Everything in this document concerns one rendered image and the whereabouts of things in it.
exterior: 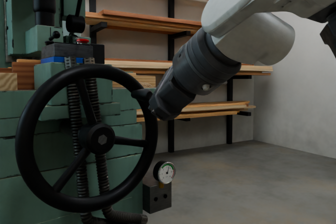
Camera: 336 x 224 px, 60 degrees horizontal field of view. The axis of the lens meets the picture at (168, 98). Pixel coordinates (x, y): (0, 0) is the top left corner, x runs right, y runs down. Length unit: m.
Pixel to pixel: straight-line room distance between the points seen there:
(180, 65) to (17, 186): 0.48
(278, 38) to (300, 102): 3.81
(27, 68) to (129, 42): 2.80
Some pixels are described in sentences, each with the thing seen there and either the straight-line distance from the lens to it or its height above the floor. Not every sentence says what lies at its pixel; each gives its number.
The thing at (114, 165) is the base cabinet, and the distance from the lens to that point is 0.83.
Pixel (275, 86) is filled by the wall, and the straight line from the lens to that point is 4.46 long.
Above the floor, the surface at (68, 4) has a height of 1.19.
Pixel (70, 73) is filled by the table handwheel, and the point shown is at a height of 0.93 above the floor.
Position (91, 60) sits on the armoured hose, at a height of 0.97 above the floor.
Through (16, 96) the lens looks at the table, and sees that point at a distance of 0.72.
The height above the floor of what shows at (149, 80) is 0.92.
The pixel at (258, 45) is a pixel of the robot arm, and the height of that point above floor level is 0.97.
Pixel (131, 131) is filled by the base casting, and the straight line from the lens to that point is 0.83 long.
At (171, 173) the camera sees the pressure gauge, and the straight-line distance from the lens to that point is 0.87.
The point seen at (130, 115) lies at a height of 0.82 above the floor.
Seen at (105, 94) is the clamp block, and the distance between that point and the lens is 0.68.
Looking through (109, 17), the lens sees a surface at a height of 1.54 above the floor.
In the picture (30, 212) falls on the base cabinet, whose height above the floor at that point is 0.62.
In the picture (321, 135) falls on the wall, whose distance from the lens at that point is 4.10.
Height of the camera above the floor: 0.92
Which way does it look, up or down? 3 degrees down
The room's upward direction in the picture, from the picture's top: straight up
